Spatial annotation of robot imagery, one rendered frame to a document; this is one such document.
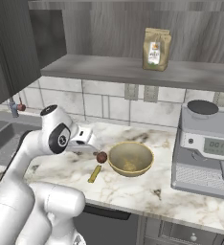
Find grey coffee machine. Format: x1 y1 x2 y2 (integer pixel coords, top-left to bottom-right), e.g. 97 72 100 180
170 99 224 201

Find grey wall socket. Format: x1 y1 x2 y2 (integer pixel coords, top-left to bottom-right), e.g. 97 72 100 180
212 91 224 108
123 82 140 101
144 84 160 103

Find yellow butter stick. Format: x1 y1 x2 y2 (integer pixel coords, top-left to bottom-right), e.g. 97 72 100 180
87 164 102 185

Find grey wooden shelf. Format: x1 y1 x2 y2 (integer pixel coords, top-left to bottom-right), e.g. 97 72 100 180
40 53 224 94

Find dark wall cupboard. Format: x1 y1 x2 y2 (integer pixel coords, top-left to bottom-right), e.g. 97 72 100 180
0 0 68 111

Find grey drawer front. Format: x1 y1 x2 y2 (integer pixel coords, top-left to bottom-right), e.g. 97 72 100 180
142 215 224 245

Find yellow mixing bowl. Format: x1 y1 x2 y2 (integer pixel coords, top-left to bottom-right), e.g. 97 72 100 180
107 141 156 178

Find tan coffee bag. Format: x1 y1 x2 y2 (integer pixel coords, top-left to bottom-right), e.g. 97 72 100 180
142 27 172 73

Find dark dishwasher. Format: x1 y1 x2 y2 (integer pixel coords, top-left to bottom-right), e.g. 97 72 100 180
73 204 141 245

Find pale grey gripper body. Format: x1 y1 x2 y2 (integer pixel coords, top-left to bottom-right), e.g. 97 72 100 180
67 135 102 154

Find grey tap with red handle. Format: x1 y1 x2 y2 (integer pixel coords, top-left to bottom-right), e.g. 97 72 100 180
7 97 27 119

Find grey sink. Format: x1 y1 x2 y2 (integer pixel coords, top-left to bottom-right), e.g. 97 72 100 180
0 119 43 167

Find brown egg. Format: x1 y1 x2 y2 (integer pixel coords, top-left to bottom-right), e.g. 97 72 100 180
93 150 109 164

